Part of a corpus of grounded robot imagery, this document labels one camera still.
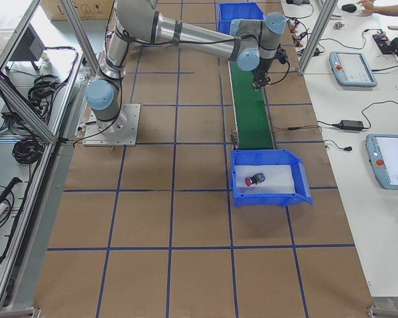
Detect grey control box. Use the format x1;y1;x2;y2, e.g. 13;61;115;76
9;24;45;62

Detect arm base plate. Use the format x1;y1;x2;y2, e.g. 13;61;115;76
82;103;141;147

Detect aluminium frame post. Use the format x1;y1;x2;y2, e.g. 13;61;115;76
297;0;338;75

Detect black computer mouse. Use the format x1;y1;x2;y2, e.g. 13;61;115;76
341;3;357;13

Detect teach pendant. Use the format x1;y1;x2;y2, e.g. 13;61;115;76
329;52;377;87
365;134;398;190

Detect teach pendant far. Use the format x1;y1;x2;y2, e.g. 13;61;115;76
329;52;377;87

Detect black power adapter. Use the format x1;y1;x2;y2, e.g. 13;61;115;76
340;120;365;131

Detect blue bin right side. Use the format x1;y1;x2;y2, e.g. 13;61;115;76
231;149;313;207

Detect blue bin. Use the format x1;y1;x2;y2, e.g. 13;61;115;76
231;149;313;207
216;2;265;34

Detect green conveyor belt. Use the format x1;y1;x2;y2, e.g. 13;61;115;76
229;62;274;150

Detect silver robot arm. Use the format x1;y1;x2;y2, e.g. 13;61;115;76
85;1;287;137

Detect blue bin left side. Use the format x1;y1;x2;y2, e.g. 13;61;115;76
216;2;265;34

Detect red push button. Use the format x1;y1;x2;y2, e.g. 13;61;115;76
245;173;265;187

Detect person hand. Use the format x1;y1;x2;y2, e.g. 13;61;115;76
356;0;375;15

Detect white foam pad right bin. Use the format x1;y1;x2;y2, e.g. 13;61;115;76
234;165;295;194

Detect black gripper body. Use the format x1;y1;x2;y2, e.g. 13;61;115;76
253;59;273;85

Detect black cable coil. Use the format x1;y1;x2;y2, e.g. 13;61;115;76
27;74;67;110

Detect teach pendant near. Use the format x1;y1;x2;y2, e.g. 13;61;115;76
365;134;398;190

